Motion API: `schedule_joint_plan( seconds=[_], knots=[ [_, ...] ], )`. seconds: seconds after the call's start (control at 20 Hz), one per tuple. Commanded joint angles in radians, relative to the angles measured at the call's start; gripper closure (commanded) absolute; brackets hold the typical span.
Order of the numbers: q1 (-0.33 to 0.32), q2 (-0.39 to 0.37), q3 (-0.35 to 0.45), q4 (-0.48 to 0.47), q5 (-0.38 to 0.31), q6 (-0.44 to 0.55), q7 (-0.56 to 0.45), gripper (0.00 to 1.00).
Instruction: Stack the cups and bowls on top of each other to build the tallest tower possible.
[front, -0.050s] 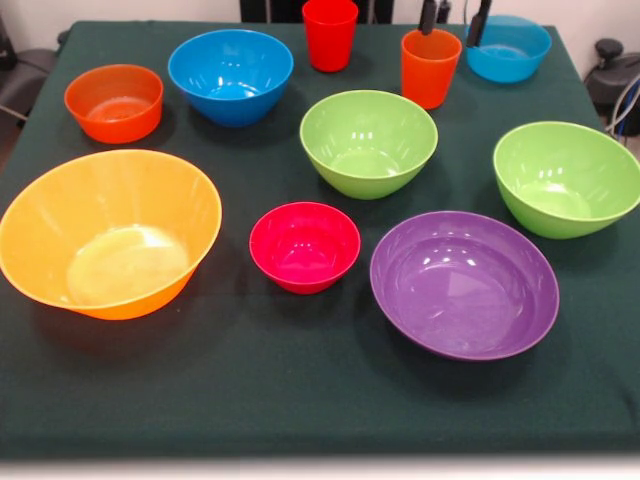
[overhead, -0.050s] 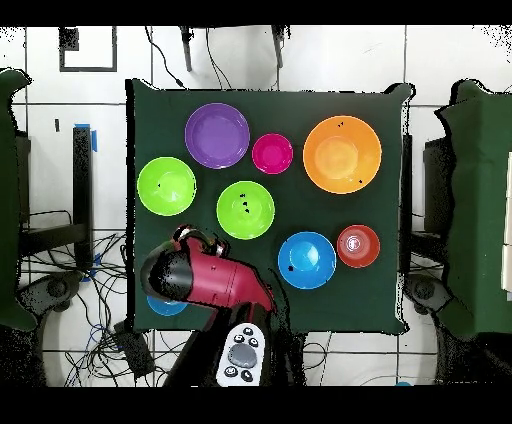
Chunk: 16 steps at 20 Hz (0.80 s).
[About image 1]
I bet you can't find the large yellow-orange bowl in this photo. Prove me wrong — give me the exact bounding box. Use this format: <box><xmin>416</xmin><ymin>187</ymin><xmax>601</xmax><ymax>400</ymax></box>
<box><xmin>0</xmin><ymin>148</ymin><xmax>224</xmax><ymax>321</ymax></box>

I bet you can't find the tangle of cables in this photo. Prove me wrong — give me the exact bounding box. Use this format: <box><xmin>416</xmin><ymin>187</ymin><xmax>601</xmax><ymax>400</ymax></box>
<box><xmin>605</xmin><ymin>74</ymin><xmax>640</xmax><ymax>139</ymax></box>

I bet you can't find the green bowl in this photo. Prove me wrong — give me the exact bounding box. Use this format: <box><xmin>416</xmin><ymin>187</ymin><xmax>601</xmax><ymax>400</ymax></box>
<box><xmin>299</xmin><ymin>89</ymin><xmax>439</xmax><ymax>201</ymax></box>
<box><xmin>492</xmin><ymin>121</ymin><xmax>640</xmax><ymax>240</ymax></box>

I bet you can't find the dark green table cloth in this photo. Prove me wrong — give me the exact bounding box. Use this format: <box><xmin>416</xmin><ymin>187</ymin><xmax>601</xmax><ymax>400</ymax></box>
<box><xmin>0</xmin><ymin>19</ymin><xmax>640</xmax><ymax>459</ymax></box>

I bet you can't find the small orange bowl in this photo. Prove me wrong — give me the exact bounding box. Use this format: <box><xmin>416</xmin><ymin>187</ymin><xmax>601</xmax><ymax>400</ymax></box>
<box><xmin>63</xmin><ymin>63</ymin><xmax>165</xmax><ymax>145</ymax></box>

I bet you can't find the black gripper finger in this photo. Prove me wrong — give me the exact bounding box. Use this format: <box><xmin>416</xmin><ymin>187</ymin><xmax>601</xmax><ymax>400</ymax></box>
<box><xmin>466</xmin><ymin>0</ymin><xmax>494</xmax><ymax>49</ymax></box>
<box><xmin>418</xmin><ymin>0</ymin><xmax>437</xmax><ymax>36</ymax></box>

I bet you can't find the purple bowl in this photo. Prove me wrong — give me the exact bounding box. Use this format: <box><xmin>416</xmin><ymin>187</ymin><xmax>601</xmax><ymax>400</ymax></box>
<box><xmin>369</xmin><ymin>210</ymin><xmax>560</xmax><ymax>362</ymax></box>

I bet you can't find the red cup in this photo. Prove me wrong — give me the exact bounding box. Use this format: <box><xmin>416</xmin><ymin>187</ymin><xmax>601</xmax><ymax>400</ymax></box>
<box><xmin>301</xmin><ymin>0</ymin><xmax>360</xmax><ymax>74</ymax></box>

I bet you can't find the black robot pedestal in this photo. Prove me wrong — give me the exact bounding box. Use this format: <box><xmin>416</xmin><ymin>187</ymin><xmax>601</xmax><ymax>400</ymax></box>
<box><xmin>239</xmin><ymin>0</ymin><xmax>396</xmax><ymax>24</ymax></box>

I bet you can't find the small light blue bowl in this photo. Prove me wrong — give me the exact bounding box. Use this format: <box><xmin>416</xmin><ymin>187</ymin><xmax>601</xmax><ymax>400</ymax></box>
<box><xmin>464</xmin><ymin>14</ymin><xmax>553</xmax><ymax>84</ymax></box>

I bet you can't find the orange cup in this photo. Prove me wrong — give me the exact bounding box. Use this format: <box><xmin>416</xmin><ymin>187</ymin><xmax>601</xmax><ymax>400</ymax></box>
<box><xmin>400</xmin><ymin>27</ymin><xmax>463</xmax><ymax>111</ymax></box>

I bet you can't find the small pink-red bowl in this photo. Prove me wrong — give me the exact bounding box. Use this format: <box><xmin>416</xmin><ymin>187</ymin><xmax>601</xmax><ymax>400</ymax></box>
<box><xmin>248</xmin><ymin>201</ymin><xmax>362</xmax><ymax>296</ymax></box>

